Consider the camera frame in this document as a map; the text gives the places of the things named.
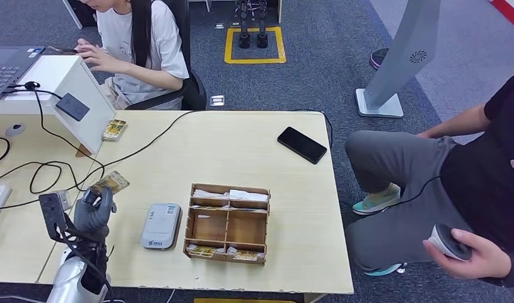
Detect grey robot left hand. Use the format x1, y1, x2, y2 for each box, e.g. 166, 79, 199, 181
74, 187, 117, 244

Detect person's left hand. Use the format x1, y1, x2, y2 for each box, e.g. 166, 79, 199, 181
423, 227, 512, 280
74, 38, 115, 75

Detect dark handheld phone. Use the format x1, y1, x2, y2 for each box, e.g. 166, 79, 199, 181
47, 45, 80, 56

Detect gold patterned ID card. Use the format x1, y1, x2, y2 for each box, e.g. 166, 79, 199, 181
90, 170, 131, 196

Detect round white black handheld device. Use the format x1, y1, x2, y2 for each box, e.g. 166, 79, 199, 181
428, 223, 474, 263

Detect gold patterned card stack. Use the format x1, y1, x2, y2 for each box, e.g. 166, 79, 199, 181
101, 119, 129, 142

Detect small black card reader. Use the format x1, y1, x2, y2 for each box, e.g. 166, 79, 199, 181
55, 92, 91, 122

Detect person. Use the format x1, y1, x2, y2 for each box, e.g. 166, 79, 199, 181
344, 69, 514, 290
74, 0, 190, 111

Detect grey white card reader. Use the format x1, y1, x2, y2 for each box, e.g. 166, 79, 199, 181
140, 203, 183, 251

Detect gold room key cards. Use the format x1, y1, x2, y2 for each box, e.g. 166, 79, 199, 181
186, 244, 218, 258
226, 246, 264, 263

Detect white desk riser stand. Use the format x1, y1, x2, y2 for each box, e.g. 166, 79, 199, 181
0, 55, 117, 155

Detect dark grey laptop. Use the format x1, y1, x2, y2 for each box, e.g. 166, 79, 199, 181
0, 45, 45, 104

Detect teal sneaker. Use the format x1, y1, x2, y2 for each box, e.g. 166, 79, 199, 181
351, 183, 402, 217
363, 262, 408, 277

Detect black office chair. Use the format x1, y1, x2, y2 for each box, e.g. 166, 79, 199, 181
125, 0, 207, 111

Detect grey computer mouse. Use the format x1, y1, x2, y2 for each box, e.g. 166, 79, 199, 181
5, 122, 26, 138

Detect wooden compartment organizer box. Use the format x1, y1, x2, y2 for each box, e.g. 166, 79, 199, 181
182, 183, 271, 267

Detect white paper stack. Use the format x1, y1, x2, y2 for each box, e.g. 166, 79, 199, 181
228, 189, 269, 203
192, 189, 229, 200

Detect yellow floor tape square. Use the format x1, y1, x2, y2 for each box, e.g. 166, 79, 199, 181
224, 26, 287, 65

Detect black robot leg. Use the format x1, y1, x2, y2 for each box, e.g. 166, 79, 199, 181
256, 0, 269, 49
238, 0, 252, 49

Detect black smartphone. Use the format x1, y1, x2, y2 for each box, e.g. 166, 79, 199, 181
277, 126, 328, 165

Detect grey white kiosk stand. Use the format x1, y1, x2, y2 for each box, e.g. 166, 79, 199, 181
355, 0, 443, 119

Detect dark shoe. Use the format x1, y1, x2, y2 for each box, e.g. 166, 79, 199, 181
368, 47, 390, 71

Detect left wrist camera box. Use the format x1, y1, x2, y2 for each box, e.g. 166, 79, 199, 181
38, 190, 73, 244

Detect black looped cable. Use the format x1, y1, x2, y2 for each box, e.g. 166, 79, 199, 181
0, 81, 106, 196

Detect long black cable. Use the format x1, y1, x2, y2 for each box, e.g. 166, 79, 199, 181
0, 109, 199, 213

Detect thin black device cable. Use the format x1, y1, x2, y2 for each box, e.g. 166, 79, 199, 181
380, 175, 442, 212

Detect black cable curve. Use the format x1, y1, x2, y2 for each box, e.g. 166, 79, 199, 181
0, 136, 11, 166

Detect black cable at desk corner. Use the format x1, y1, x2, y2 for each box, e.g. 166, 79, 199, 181
292, 109, 334, 149

